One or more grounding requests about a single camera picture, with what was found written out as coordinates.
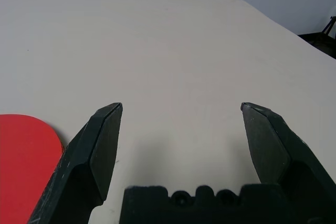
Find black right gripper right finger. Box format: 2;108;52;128
240;102;336;224

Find red ping-pong paddle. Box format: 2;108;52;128
0;114;65;224

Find black tripod stand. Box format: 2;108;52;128
298;15;336;60

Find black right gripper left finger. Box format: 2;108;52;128
27;102;123;224

